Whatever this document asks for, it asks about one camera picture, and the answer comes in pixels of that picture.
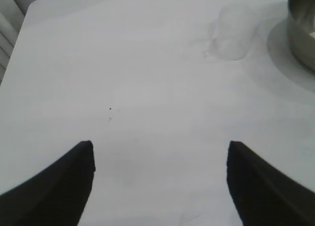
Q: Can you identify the stainless steel mixing bowl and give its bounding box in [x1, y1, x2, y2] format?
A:
[286, 0, 315, 72]

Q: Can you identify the clear plastic measuring cup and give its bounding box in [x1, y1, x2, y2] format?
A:
[203, 4, 257, 62]

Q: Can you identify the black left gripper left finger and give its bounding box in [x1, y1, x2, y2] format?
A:
[0, 140, 96, 226]

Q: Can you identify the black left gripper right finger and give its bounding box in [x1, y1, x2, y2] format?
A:
[226, 140, 315, 226]

